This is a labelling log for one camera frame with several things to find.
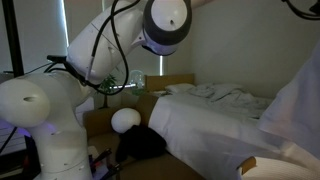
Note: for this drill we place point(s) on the black cloth pile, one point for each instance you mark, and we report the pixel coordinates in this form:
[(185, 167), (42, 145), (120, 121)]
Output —
[(140, 145)]

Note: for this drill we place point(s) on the green potted plant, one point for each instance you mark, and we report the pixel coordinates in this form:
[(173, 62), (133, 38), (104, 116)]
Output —
[(106, 86)]

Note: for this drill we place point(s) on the rumpled white duvet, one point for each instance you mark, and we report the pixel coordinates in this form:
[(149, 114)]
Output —
[(233, 98)]

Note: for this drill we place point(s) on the white laundry basket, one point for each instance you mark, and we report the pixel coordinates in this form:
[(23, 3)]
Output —
[(280, 171)]

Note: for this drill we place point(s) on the black vertical pole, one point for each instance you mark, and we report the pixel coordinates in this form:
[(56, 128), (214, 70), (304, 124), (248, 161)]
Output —
[(13, 40)]

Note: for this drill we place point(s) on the wooden headboard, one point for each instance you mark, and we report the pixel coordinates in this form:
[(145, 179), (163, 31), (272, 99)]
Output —
[(170, 80)]

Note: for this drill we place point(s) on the white pillow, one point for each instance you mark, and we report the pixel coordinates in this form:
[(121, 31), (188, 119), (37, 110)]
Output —
[(180, 88)]

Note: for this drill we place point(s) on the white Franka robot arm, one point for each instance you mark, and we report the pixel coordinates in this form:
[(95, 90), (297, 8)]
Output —
[(43, 110)]

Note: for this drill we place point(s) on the red black tool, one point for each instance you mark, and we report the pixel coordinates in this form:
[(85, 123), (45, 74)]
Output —
[(101, 160)]

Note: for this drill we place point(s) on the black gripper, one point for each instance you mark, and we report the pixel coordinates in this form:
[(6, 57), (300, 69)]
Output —
[(315, 6)]

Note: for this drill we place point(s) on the white round ball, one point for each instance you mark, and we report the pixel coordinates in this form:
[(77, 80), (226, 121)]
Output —
[(125, 120)]

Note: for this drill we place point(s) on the white bed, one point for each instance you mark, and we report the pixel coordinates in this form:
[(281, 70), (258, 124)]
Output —
[(206, 133)]

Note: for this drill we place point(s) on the clear glass jar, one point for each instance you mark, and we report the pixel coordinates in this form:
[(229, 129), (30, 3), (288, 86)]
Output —
[(136, 79)]

